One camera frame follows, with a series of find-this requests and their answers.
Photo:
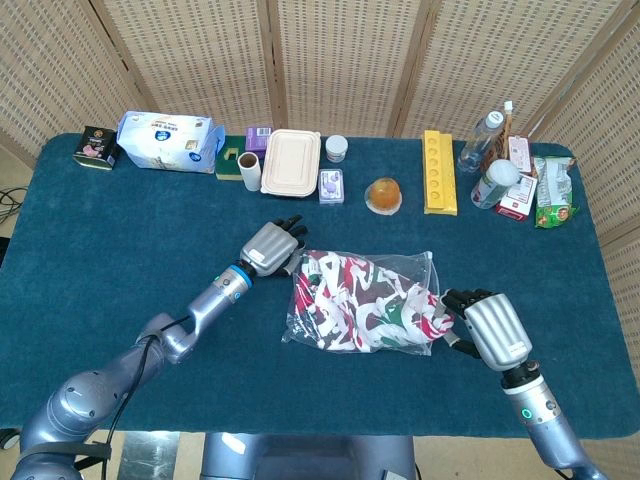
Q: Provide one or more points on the clear purple plastic case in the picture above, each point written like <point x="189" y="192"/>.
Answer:
<point x="331" y="186"/>

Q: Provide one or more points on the brown bottle with white cap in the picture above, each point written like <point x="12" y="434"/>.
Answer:
<point x="501" y="137"/>

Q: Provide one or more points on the green snack bag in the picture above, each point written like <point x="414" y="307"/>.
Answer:
<point x="555" y="192"/>

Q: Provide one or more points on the beige lidded lunch box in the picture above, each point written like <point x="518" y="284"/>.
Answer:
<point x="291" y="162"/>

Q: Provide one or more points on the yellow holed tray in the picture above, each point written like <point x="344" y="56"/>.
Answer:
<point x="440" y="172"/>

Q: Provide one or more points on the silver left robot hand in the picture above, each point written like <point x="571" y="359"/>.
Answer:
<point x="267" y="247"/>

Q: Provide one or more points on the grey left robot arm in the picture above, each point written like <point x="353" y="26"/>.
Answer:
<point x="200" y="310"/>

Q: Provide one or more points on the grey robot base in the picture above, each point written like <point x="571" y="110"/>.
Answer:
<point x="310" y="457"/>

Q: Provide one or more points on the small purple box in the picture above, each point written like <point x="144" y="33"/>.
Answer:
<point x="257" y="140"/>

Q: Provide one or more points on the small white lidded jar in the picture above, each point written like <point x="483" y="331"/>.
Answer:
<point x="336" y="149"/>

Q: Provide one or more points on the white roll with cardboard core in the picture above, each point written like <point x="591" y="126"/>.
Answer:
<point x="251" y="175"/>

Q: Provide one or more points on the clear water bottle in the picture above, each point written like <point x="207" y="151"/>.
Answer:
<point x="477" y="145"/>

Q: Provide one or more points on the pink white carton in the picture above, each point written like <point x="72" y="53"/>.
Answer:
<point x="520" y="152"/>

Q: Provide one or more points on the woven folding screen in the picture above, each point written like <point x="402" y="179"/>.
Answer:
<point x="350" y="60"/>

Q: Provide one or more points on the red white carton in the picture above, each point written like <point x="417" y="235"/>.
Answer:
<point x="517" y="200"/>

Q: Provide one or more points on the dark rectangular tin can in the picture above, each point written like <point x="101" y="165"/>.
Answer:
<point x="96" y="149"/>

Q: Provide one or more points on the white green cylindrical can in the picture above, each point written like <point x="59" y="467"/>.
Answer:
<point x="492" y="185"/>

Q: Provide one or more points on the yellow green sponge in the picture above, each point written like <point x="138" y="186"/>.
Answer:
<point x="226" y="165"/>

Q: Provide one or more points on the red green white patterned cloth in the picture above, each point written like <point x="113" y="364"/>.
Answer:
<point x="360" y="305"/>

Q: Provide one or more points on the orange jelly cup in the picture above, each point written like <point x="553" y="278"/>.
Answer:
<point x="383" y="195"/>

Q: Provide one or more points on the teal table carpet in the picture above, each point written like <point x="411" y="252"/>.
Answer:
<point x="150" y="240"/>

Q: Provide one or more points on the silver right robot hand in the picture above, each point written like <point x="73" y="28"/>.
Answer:
<point x="495" y="325"/>

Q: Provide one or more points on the blue white tissue pack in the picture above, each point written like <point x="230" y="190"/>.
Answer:
<point x="165" y="142"/>

